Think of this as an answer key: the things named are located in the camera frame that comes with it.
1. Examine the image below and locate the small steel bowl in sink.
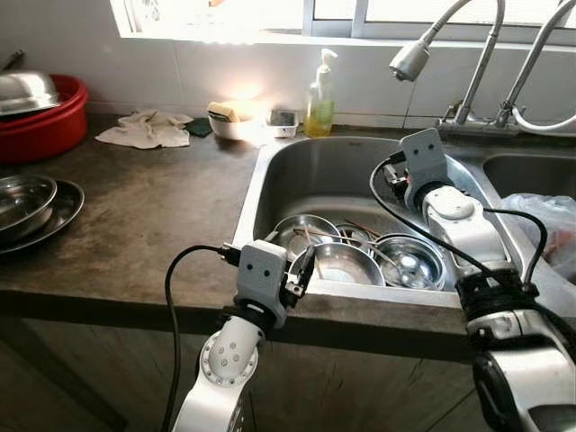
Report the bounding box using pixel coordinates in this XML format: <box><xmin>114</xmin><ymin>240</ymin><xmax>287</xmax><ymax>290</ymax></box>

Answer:
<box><xmin>337</xmin><ymin>223</ymin><xmax>379</xmax><ymax>253</ymax></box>

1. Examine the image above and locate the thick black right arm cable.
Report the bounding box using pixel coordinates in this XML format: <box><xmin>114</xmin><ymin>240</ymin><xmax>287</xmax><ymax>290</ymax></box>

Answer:
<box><xmin>369</xmin><ymin>153</ymin><xmax>576</xmax><ymax>361</ymax></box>

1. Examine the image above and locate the white dish cloth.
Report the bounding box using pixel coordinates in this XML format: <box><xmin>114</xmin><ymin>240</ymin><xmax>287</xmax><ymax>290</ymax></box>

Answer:
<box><xmin>94</xmin><ymin>110</ymin><xmax>194</xmax><ymax>150</ymax></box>

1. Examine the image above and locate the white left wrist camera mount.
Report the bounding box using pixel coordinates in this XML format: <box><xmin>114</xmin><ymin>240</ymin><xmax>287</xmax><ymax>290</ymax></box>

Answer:
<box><xmin>236</xmin><ymin>238</ymin><xmax>291</xmax><ymax>329</ymax></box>

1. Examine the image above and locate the upturned steel bowl lid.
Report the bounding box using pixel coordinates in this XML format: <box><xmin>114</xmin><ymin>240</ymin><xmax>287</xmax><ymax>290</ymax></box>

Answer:
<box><xmin>0</xmin><ymin>70</ymin><xmax>62</xmax><ymax>118</ymax></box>

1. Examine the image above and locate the yellow dish soap pump bottle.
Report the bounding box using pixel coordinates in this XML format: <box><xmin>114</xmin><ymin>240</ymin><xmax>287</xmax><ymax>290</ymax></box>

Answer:
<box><xmin>304</xmin><ymin>48</ymin><xmax>338</xmax><ymax>139</ymax></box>

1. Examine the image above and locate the white sponge cup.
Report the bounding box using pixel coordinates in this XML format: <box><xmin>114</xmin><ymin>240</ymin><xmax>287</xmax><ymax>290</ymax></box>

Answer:
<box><xmin>207</xmin><ymin>101</ymin><xmax>271</xmax><ymax>142</ymax></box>

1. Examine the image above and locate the bright window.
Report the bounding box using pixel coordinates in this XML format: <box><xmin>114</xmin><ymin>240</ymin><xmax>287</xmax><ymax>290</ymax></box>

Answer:
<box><xmin>108</xmin><ymin>0</ymin><xmax>576</xmax><ymax>46</ymax></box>

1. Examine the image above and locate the small white dish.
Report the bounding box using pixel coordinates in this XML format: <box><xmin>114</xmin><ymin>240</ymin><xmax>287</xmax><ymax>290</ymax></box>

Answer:
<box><xmin>268</xmin><ymin>108</ymin><xmax>300</xmax><ymax>139</ymax></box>

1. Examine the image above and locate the yellow sponge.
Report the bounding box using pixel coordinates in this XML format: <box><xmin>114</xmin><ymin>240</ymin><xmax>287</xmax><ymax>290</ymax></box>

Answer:
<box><xmin>209</xmin><ymin>101</ymin><xmax>242</xmax><ymax>122</ymax></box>

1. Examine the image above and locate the green scouring pad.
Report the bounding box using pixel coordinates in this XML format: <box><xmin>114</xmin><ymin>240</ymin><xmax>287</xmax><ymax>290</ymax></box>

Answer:
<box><xmin>184</xmin><ymin>117</ymin><xmax>214</xmax><ymax>139</ymax></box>

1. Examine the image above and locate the clear plastic bag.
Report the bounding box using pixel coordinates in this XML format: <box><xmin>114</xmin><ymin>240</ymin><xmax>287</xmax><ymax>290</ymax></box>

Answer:
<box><xmin>499</xmin><ymin>193</ymin><xmax>576</xmax><ymax>280</ymax></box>

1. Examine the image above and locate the stainless steel plate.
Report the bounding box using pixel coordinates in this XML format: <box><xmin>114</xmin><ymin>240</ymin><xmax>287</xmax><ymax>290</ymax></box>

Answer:
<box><xmin>0</xmin><ymin>180</ymin><xmax>86</xmax><ymax>257</ymax></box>

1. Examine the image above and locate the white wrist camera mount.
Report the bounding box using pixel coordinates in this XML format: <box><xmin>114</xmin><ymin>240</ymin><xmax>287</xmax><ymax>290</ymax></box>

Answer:
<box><xmin>399</xmin><ymin>128</ymin><xmax>455</xmax><ymax>194</ymax></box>
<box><xmin>236</xmin><ymin>238</ymin><xmax>291</xmax><ymax>329</ymax></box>

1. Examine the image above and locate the white faucet hose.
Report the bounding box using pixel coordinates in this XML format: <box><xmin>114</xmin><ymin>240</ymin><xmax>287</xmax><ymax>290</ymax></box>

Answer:
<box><xmin>515</xmin><ymin>108</ymin><xmax>576</xmax><ymax>136</ymax></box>

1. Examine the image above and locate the grey gooseneck faucet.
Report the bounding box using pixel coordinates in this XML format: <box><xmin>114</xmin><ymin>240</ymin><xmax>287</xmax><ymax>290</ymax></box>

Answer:
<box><xmin>495</xmin><ymin>0</ymin><xmax>576</xmax><ymax>129</ymax></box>

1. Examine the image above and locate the grey wood-grain base cabinet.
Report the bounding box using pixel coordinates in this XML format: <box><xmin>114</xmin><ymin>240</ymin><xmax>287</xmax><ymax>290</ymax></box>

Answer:
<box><xmin>0</xmin><ymin>315</ymin><xmax>576</xmax><ymax>432</ymax></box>

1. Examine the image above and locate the stainless steel sink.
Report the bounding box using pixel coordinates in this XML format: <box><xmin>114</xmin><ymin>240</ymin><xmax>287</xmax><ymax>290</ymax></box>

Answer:
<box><xmin>232</xmin><ymin>133</ymin><xmax>576</xmax><ymax>311</ymax></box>

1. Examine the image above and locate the stainless steel bowl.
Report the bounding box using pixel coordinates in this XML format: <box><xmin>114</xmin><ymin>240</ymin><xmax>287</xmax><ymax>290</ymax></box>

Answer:
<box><xmin>0</xmin><ymin>174</ymin><xmax>58</xmax><ymax>244</ymax></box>

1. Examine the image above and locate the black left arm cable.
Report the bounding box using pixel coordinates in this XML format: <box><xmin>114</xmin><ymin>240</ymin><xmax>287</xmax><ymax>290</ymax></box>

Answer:
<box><xmin>162</xmin><ymin>243</ymin><xmax>242</xmax><ymax>432</ymax></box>

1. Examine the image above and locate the red plastic basin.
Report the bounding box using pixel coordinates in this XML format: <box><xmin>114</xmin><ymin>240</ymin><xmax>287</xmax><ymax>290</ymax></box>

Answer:
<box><xmin>0</xmin><ymin>74</ymin><xmax>89</xmax><ymax>165</ymax></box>

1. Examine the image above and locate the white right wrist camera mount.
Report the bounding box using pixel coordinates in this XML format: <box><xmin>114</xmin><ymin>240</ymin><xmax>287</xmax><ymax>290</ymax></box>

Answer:
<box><xmin>399</xmin><ymin>128</ymin><xmax>455</xmax><ymax>194</ymax></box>

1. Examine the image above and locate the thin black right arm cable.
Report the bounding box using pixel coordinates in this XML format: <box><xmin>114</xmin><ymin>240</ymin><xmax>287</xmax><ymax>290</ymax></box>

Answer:
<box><xmin>486</xmin><ymin>209</ymin><xmax>548</xmax><ymax>284</ymax></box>

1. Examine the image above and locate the grey gooseneck faucet spray head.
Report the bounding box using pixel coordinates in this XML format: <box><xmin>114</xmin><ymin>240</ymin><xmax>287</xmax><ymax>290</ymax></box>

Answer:
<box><xmin>389</xmin><ymin>0</ymin><xmax>505</xmax><ymax>127</ymax></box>

